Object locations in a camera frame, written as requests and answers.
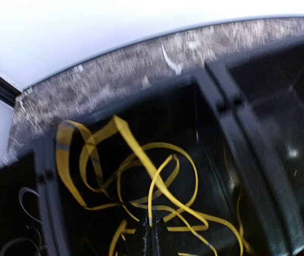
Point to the black three-compartment tray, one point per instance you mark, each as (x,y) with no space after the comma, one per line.
(217,152)

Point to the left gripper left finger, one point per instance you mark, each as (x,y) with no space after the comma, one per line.
(142,238)

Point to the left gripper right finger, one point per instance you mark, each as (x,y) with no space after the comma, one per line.
(161,243)

